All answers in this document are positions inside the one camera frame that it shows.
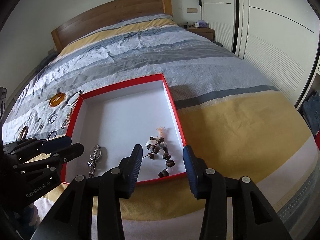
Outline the dark blue pillow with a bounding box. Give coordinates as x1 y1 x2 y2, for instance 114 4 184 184
36 51 58 72

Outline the striped bed duvet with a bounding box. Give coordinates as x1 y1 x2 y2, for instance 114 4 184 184
3 15 319 239

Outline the silver chain bracelet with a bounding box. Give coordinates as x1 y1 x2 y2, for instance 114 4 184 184
61 103 77 130

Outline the wooden headboard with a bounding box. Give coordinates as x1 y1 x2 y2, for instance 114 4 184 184
51 0 172 52

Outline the red white shallow box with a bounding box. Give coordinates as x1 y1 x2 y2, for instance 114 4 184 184
61 74 186 183

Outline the wooden nightstand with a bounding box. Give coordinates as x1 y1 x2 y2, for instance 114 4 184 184
187 27 215 41

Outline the blue clothes pile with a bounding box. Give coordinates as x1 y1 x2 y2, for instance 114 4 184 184
302 91 320 137

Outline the wall light switch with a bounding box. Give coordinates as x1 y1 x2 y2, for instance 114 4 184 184
187 8 197 14

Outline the amber bangle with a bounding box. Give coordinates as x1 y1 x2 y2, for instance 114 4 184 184
49 92 66 107

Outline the silver watch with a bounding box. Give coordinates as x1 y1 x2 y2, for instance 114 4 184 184
87 145 102 178

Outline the white sliding wardrobe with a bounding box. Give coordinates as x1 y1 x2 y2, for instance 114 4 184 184
201 0 319 108

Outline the silver oval bangle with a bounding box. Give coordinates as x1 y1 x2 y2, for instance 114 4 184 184
66 90 83 106

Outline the red object on floor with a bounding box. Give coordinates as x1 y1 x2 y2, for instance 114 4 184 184
315 132 320 150

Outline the purple tissue box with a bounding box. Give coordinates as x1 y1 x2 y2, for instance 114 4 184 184
194 20 209 28

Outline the brown bead bracelet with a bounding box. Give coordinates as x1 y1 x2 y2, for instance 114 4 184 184
142 126 176 178

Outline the hand in blue glove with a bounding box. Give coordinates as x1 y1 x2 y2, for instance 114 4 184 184
26 203 41 233

